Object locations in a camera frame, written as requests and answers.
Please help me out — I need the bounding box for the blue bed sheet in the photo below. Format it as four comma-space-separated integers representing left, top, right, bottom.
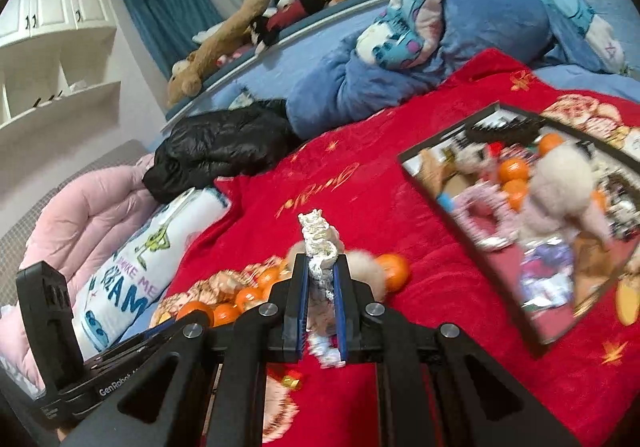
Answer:
164, 0, 640, 129

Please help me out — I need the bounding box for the black red plush toy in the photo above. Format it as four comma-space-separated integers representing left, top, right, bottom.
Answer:
250, 0, 346, 55

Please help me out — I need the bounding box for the beige fluffy pompom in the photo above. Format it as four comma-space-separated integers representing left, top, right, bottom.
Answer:
346, 250, 386, 302

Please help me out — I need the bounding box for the black puffer jacket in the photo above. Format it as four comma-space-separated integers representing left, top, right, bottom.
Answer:
143, 100, 302, 204

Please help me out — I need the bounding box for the blue fleece blanket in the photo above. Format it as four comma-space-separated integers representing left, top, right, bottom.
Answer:
286, 0, 552, 140

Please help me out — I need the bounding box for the brown plush dog toy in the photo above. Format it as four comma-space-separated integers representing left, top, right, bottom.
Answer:
166, 0, 271, 108

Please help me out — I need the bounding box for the Stitch cartoon quilt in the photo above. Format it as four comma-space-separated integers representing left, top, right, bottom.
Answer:
356, 0, 625, 74

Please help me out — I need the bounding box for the white wall shelf cabinet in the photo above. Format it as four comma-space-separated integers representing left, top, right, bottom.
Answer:
1, 0, 120, 147

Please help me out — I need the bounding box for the white knitted scrunchie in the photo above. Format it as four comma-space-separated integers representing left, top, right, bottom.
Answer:
298, 209, 345, 369

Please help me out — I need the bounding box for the black storage tray box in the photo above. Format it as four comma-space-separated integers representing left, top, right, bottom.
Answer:
399, 100, 639, 345

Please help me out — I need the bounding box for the mandarin beside pompom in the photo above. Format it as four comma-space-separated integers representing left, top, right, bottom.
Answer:
375, 253, 410, 293

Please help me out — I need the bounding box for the red bear print blanket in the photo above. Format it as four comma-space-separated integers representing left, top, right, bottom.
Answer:
168, 51, 639, 446

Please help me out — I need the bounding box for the white printed towel roll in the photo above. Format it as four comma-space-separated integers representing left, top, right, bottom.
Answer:
72, 187, 232, 359

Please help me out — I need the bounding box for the pink quilt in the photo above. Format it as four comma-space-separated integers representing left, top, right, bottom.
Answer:
0, 154, 160, 391

